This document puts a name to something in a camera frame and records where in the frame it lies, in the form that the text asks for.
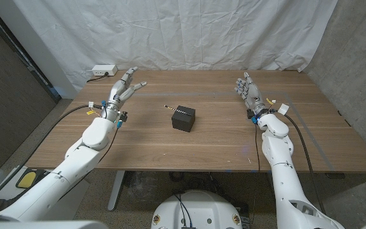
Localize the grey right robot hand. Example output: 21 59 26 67
234 71 270 119

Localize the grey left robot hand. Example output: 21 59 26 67
105 66 148 123

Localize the black yellow striped pen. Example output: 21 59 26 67
164 105 192 116

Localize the black box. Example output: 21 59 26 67
171 105 196 133

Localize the white power strip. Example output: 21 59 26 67
91 64 118 77

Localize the grey tape outline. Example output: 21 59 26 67
71 92 335 171

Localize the white backdrop cloth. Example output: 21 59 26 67
11 0 339 93

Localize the yellow black floor pedal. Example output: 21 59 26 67
15 168 49 189

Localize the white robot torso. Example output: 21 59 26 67
150 190 243 229

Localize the black power strip cord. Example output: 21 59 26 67
86 72 109 83

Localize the white cable connector block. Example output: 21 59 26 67
277 103 290 116

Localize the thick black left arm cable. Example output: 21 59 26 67
0 104 104 209

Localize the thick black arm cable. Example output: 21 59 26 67
283 113 327 216
0 104 104 209

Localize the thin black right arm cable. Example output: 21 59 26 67
254 122 261 173

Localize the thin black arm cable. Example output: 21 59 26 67
97 126 119 163
254 122 261 173

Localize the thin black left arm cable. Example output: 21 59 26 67
97 126 119 163

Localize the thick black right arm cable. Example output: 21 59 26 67
283 113 327 216

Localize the black floor cable bundle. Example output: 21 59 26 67
169 171 225 195

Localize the blue torso cable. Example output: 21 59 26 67
178 194 194 228

